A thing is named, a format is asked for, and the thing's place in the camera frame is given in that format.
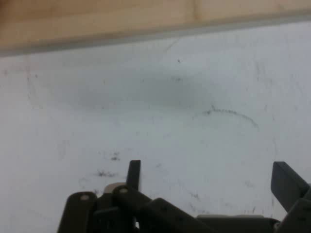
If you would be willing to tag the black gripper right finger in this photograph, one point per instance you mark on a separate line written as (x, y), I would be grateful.
(288, 184)

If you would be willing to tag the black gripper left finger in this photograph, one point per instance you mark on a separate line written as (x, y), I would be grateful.
(126, 208)

